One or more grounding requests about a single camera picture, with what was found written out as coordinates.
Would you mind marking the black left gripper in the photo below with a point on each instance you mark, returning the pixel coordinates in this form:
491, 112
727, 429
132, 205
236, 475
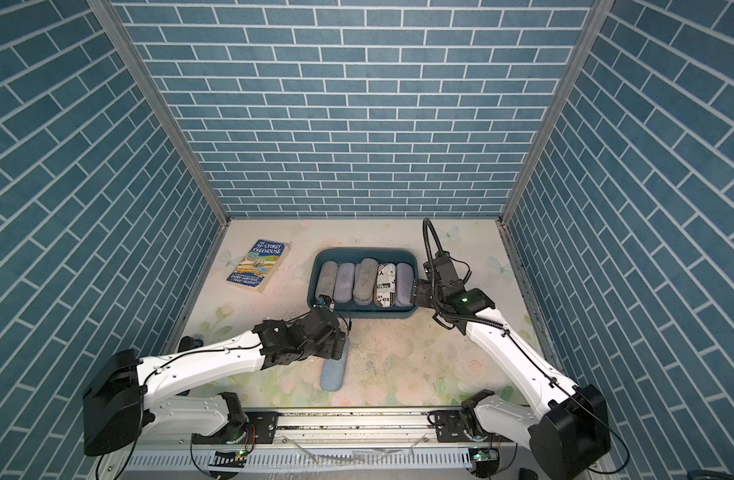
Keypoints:
331, 351

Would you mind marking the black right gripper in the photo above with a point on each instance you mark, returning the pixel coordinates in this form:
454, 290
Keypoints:
420, 288

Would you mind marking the light blue glasses case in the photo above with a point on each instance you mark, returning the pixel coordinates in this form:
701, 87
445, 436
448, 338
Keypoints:
333, 371

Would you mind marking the newspaper print glasses case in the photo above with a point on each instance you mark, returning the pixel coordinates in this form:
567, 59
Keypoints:
386, 285

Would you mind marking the dark grey glasses case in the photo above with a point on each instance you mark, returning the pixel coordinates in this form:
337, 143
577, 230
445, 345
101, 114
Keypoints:
364, 282

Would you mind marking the lavender fabric glasses case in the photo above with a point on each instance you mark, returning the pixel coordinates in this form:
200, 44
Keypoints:
344, 283

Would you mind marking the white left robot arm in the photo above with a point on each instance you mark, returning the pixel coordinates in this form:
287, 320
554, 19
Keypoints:
119, 402

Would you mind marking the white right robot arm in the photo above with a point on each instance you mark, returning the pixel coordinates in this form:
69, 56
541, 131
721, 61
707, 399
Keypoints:
564, 426

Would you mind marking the teal plastic storage bin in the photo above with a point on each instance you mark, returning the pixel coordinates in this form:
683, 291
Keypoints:
356, 255

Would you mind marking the colourful paperback book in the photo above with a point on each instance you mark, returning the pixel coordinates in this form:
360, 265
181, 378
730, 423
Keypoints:
258, 266

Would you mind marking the aluminium front rail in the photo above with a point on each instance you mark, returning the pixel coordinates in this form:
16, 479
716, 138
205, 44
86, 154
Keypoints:
355, 427

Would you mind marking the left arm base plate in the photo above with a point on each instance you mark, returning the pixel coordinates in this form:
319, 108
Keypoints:
250, 428

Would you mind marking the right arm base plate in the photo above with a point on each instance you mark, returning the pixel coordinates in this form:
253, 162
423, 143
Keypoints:
450, 427

